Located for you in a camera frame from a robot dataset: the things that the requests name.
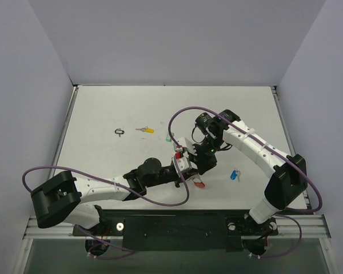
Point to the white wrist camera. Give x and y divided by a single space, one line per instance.
184 145
182 162

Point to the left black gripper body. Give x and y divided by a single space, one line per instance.
180 177

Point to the red keyring with keys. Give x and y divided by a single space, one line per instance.
196 180

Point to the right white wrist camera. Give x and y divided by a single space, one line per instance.
184 145

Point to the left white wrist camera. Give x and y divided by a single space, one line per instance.
182 162

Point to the key with blue tag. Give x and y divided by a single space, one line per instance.
235 175

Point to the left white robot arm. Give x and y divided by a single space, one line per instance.
65 198

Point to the key with green tag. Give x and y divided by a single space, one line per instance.
168 138

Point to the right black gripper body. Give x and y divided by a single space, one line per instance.
204 164

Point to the aluminium frame rail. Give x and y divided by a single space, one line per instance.
301 246

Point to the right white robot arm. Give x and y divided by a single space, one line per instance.
285 173

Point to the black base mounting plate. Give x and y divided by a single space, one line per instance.
180 229

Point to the black tag with small key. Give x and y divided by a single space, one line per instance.
119 132

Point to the key with yellow tag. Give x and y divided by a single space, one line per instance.
146 129

